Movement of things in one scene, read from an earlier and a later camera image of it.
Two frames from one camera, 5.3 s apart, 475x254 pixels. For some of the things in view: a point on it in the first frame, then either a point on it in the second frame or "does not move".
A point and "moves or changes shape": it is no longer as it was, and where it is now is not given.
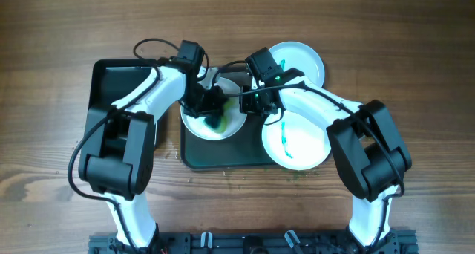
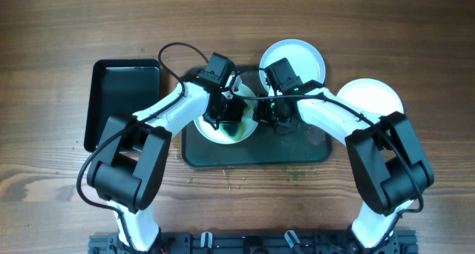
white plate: (294, 142) to (372, 96)
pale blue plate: (301, 57) does not move
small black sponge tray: (113, 80) does not move
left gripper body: (214, 102) to (228, 113)
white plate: (197, 125) moves or changes shape
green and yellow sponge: (218, 122) moves or changes shape
